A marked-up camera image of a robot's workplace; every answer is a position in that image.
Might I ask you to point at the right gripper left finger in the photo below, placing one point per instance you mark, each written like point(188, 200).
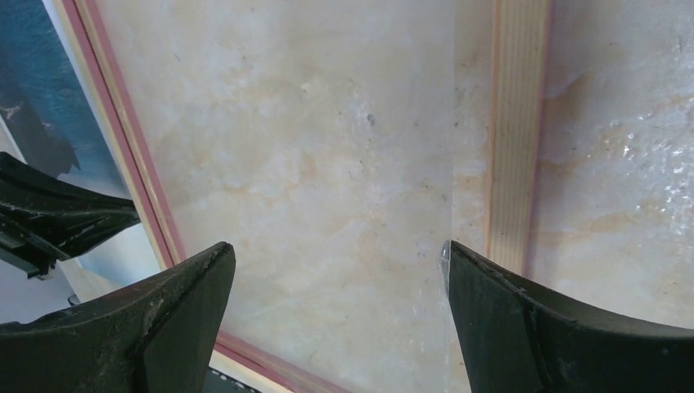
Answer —
point(156, 335)

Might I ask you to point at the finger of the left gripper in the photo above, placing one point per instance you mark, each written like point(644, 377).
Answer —
point(45, 220)

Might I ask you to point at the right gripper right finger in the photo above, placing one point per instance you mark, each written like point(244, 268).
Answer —
point(519, 336)

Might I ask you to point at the landscape photo print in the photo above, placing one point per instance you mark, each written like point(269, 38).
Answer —
point(45, 109)

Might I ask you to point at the pink wooden picture frame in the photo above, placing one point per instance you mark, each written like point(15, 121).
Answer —
point(499, 51)

